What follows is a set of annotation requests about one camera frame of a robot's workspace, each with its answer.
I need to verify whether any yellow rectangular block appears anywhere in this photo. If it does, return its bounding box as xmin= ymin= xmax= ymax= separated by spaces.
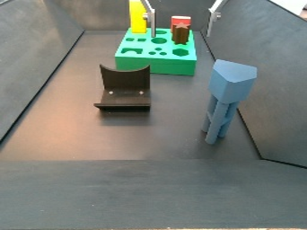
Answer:
xmin=128 ymin=0 xmax=147 ymax=33

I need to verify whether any green shape sorter board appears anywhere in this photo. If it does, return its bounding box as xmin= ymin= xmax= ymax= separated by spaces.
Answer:
xmin=115 ymin=28 xmax=196 ymax=75

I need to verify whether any red block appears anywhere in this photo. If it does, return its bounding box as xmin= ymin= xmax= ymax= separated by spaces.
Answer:
xmin=171 ymin=15 xmax=192 ymax=31

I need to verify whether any brown star block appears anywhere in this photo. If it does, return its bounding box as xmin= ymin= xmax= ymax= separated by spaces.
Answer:
xmin=171 ymin=22 xmax=190 ymax=44

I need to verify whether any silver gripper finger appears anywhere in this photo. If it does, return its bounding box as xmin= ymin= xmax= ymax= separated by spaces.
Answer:
xmin=207 ymin=0 xmax=228 ymax=36
xmin=140 ymin=0 xmax=156 ymax=38

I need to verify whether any blue three prong object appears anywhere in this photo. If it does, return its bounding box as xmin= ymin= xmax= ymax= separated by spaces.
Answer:
xmin=202 ymin=59 xmax=256 ymax=144

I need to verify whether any black curved stand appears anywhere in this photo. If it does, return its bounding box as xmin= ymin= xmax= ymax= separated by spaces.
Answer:
xmin=94 ymin=65 xmax=151 ymax=110

